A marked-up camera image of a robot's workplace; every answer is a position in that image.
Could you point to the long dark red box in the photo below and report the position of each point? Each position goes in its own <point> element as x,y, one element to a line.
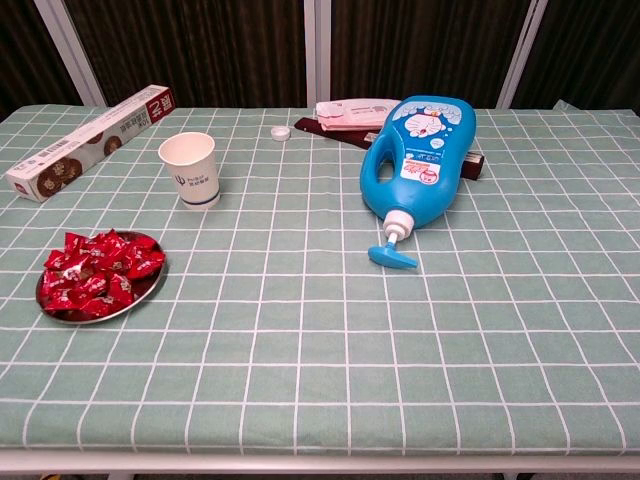
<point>340,136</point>

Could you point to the blue pump detergent bottle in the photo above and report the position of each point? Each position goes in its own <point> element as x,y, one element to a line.
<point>420,165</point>

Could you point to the long white wrap box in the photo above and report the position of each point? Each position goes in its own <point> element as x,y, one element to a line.
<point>100,135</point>

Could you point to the dark brown pleated curtain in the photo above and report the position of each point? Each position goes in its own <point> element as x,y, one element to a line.
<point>425,50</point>
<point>200,50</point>
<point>590,50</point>
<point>25,50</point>

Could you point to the white metal frame post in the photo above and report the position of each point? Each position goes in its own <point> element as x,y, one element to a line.
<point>522,50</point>
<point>67,45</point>
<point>317,50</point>

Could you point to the round silver metal plate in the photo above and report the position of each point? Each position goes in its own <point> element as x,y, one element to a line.
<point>145,296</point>

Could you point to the small white bottle cap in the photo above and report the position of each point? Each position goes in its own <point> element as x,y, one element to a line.
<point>280,133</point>

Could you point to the white paper cup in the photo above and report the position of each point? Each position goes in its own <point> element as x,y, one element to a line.
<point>197,175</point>

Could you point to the green checked tablecloth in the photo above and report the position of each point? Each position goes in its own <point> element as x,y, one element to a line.
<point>350,325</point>

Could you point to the pink wet wipes pack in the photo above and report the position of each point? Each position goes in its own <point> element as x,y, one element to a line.
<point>350,112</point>

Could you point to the white metal table frame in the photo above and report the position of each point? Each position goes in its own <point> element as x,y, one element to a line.
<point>320,465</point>

